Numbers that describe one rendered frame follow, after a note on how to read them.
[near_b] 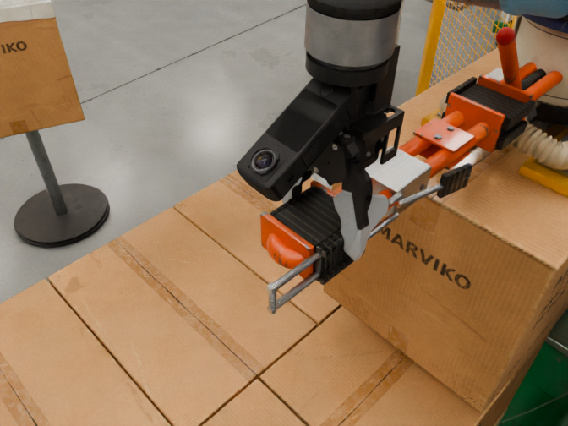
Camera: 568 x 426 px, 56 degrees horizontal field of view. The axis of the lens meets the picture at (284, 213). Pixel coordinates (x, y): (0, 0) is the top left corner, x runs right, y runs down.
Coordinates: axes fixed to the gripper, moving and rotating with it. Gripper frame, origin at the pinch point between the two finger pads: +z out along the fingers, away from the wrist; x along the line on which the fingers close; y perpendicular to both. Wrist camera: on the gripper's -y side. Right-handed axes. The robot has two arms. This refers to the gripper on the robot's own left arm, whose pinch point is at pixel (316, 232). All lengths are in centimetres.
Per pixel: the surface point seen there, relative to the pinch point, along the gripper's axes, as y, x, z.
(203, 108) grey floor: 121, 193, 121
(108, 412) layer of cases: -19, 37, 67
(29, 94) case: 15, 135, 46
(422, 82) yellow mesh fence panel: 197, 104, 96
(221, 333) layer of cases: 11, 36, 66
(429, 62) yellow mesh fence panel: 199, 102, 85
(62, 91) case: 25, 132, 48
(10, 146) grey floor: 26, 233, 122
